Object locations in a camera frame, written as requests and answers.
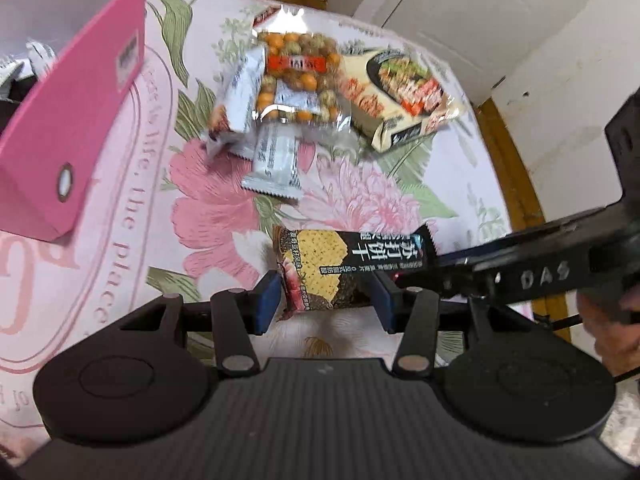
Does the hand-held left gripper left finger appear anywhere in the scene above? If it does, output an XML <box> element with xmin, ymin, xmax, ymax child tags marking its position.
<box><xmin>100</xmin><ymin>270</ymin><xmax>281</xmax><ymax>377</ymax></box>

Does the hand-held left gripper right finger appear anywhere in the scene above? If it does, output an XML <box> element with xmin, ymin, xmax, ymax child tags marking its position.
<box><xmin>367</xmin><ymin>272</ymin><xmax>531</xmax><ymax>378</ymax></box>

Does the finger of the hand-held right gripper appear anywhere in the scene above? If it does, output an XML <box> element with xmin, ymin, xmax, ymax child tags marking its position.
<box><xmin>397</xmin><ymin>242</ymin><xmax>483</xmax><ymax>298</ymax></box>

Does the black cracker packet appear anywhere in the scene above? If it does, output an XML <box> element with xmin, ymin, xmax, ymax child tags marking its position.
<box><xmin>274</xmin><ymin>225</ymin><xmax>437</xmax><ymax>313</ymax></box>

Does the beige noodle packet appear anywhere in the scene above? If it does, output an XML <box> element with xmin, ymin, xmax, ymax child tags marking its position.
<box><xmin>340</xmin><ymin>47</ymin><xmax>463</xmax><ymax>153</ymax></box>

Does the white snack bar with picture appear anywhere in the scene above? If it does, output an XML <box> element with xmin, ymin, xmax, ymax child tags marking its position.
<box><xmin>206</xmin><ymin>47</ymin><xmax>268</xmax><ymax>163</ymax></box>

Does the pink cardboard box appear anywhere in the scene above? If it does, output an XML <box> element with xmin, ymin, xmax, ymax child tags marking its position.
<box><xmin>0</xmin><ymin>0</ymin><xmax>148</xmax><ymax>242</ymax></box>

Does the clear bag of coated peanuts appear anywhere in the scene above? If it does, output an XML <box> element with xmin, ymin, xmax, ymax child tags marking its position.
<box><xmin>252</xmin><ymin>4</ymin><xmax>351</xmax><ymax>133</ymax></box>

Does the person's right hand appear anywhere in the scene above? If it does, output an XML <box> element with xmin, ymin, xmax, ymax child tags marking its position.
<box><xmin>575</xmin><ymin>292</ymin><xmax>640</xmax><ymax>376</ymax></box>

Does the floral bedsheet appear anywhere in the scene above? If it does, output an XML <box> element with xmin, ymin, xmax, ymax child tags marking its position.
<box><xmin>0</xmin><ymin>0</ymin><xmax>566</xmax><ymax>461</ymax></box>

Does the white door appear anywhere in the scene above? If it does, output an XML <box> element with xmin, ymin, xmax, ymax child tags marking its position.
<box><xmin>350</xmin><ymin>0</ymin><xmax>628</xmax><ymax>106</ymax></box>

